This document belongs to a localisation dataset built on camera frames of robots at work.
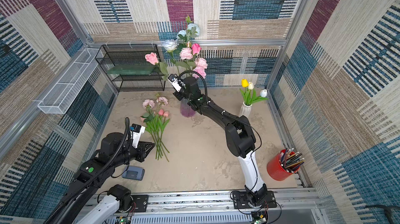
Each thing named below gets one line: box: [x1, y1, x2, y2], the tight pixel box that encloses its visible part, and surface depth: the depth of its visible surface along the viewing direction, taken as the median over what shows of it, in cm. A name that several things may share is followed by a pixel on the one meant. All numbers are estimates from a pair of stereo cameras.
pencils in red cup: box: [278, 147, 306, 173], surface depth 75 cm
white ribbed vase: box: [239, 101, 253, 118], surface depth 91 cm
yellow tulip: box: [241, 78, 249, 88], surface depth 83 cm
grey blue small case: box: [121, 165, 146, 181], surface depth 82 cm
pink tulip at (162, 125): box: [158, 110, 170, 153], surface depth 102 cm
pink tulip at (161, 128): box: [155, 108, 166, 159], surface depth 101 cm
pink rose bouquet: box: [161, 15, 208, 79], surface depth 83 cm
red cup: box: [266, 147, 306, 182], surface depth 75 cm
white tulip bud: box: [259, 89, 268, 98], surface depth 79 cm
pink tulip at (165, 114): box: [157, 110, 171, 161], surface depth 104 cm
